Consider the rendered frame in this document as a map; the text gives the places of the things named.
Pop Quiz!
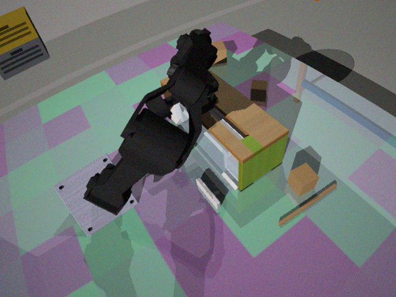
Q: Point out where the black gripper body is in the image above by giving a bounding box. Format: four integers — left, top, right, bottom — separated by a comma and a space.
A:
145, 71, 219, 118

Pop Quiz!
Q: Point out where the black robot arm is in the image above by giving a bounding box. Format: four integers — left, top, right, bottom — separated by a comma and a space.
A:
83, 28, 217, 215

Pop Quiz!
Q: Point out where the brown flat bar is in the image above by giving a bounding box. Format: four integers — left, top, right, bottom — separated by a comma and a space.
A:
278, 184, 337, 226

